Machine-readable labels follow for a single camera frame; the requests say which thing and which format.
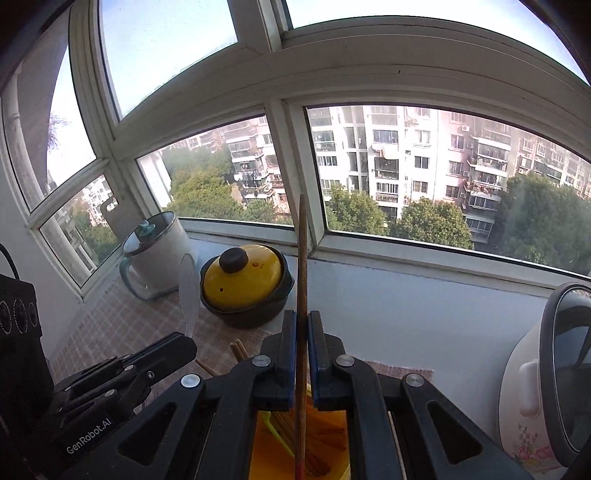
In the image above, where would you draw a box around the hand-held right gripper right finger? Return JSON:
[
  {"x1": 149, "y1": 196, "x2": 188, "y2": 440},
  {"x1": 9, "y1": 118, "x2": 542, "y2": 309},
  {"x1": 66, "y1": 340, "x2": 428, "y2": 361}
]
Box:
[{"x1": 308, "y1": 310, "x2": 536, "y2": 480}]

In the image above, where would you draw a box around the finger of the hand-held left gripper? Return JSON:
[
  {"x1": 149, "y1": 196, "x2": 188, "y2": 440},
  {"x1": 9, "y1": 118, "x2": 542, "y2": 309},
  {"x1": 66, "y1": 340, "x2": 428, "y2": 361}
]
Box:
[
  {"x1": 117, "y1": 331, "x2": 193, "y2": 370},
  {"x1": 134, "y1": 336, "x2": 199, "y2": 409}
]

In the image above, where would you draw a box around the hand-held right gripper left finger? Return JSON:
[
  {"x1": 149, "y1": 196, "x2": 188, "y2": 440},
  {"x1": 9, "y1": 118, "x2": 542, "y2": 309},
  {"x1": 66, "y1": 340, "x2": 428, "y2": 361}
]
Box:
[{"x1": 60, "y1": 310, "x2": 297, "y2": 480}]

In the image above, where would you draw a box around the translucent white plastic spoon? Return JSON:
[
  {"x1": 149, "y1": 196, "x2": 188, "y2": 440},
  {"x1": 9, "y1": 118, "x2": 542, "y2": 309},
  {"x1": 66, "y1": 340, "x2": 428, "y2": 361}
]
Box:
[{"x1": 178, "y1": 253, "x2": 200, "y2": 340}]

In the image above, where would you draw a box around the yellow plastic utensil container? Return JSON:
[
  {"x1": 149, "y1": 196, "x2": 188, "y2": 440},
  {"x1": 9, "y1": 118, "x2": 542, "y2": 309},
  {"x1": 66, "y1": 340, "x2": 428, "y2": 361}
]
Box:
[{"x1": 249, "y1": 408, "x2": 352, "y2": 480}]

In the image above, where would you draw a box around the pink checkered cloth mat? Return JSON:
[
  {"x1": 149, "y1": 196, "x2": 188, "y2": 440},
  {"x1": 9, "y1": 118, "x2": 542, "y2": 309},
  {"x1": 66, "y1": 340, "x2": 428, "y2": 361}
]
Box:
[{"x1": 48, "y1": 277, "x2": 435, "y2": 385}]

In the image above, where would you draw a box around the black casserole pot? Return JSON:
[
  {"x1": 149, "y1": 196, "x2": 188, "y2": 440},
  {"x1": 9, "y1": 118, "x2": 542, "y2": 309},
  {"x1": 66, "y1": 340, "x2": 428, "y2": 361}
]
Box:
[{"x1": 199, "y1": 244, "x2": 295, "y2": 329}]

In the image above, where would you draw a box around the white electric pot glass lid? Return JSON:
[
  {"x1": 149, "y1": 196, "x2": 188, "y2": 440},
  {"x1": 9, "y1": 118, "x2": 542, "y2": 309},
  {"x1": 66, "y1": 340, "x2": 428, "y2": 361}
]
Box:
[{"x1": 119, "y1": 211, "x2": 199, "y2": 303}]

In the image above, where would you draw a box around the yellow casserole lid black knob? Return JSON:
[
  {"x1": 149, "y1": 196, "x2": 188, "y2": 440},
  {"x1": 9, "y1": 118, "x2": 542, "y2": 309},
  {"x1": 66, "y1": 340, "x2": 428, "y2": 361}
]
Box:
[{"x1": 202, "y1": 244, "x2": 285, "y2": 311}]

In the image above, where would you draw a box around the glass lid teal knob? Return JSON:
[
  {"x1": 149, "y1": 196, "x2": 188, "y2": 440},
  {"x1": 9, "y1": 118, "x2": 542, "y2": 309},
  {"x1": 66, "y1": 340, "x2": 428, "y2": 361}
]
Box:
[{"x1": 122, "y1": 211, "x2": 179, "y2": 256}]

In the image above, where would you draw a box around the white cutting board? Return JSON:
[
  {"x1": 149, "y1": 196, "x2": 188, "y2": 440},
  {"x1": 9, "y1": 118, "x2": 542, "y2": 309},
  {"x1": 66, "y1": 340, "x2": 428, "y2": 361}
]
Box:
[{"x1": 100, "y1": 196, "x2": 139, "y2": 243}]

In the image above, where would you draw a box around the white floral rice cooker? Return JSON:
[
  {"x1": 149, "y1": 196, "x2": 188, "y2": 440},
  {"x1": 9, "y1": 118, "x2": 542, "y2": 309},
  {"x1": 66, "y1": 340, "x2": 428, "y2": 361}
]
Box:
[{"x1": 496, "y1": 281, "x2": 591, "y2": 480}]

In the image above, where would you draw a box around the white window frame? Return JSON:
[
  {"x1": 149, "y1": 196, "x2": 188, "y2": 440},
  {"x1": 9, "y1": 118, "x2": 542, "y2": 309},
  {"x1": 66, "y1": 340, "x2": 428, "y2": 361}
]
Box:
[{"x1": 0, "y1": 0, "x2": 591, "y2": 301}]

